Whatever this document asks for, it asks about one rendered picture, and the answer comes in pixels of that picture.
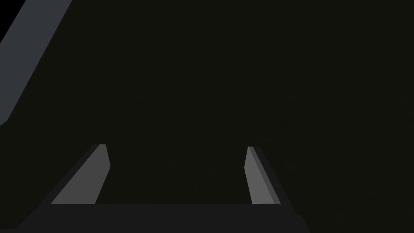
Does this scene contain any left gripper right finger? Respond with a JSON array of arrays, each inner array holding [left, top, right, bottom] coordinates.
[[244, 146, 291, 205]]

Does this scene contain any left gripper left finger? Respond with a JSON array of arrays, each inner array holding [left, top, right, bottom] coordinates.
[[40, 144, 111, 205]]

